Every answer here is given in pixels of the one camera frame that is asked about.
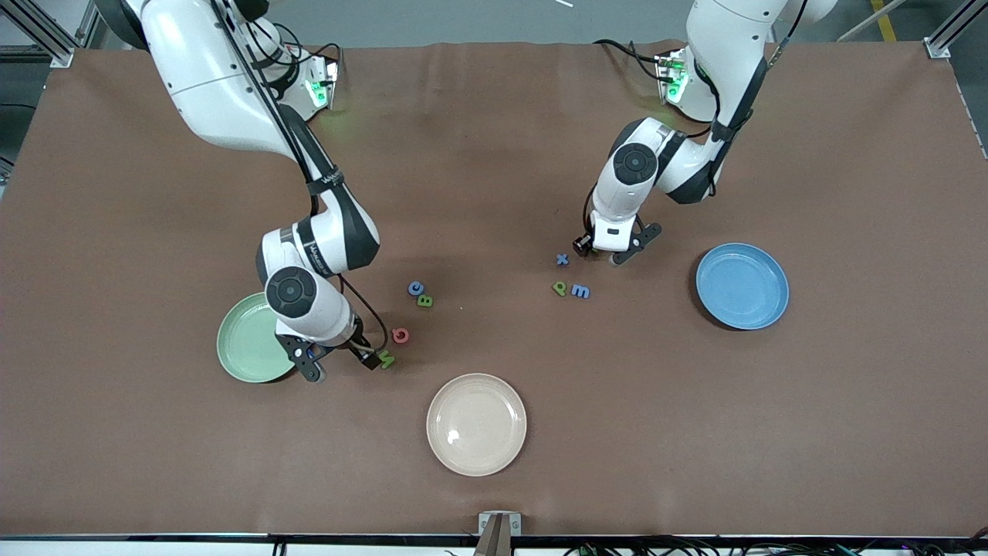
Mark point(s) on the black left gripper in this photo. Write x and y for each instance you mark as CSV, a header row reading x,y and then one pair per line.
x,y
583,244

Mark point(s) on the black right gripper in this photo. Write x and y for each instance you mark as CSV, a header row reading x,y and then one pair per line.
x,y
360,349

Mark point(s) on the green capital letter N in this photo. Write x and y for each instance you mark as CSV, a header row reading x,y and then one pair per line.
x,y
388,360

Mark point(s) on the pink letter G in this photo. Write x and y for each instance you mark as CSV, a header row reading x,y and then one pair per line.
x,y
400,335

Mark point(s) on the blue letter m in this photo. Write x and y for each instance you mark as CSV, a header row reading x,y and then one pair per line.
x,y
580,291

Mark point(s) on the blue letter C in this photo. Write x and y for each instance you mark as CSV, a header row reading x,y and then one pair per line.
x,y
416,288

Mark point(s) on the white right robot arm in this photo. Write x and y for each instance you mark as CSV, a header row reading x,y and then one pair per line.
x,y
216,77

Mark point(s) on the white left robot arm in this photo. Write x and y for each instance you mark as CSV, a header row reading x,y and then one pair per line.
x,y
725,46

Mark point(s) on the beige plate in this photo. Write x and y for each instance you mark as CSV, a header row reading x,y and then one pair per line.
x,y
476,425

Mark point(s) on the brown table cover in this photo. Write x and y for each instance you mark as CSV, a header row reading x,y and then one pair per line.
x,y
494,154

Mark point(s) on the green plate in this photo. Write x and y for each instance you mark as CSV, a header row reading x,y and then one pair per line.
x,y
243,347

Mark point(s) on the blue plate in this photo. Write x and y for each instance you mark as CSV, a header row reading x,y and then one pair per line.
x,y
742,286

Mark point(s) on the grey metal mounting bracket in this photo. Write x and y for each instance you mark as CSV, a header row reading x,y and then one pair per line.
x,y
483,525

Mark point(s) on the grey camera stand pole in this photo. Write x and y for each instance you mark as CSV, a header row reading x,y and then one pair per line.
x,y
494,542

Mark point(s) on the aluminium frame profile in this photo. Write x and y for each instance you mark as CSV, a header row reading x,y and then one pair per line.
x,y
62,55
938,46

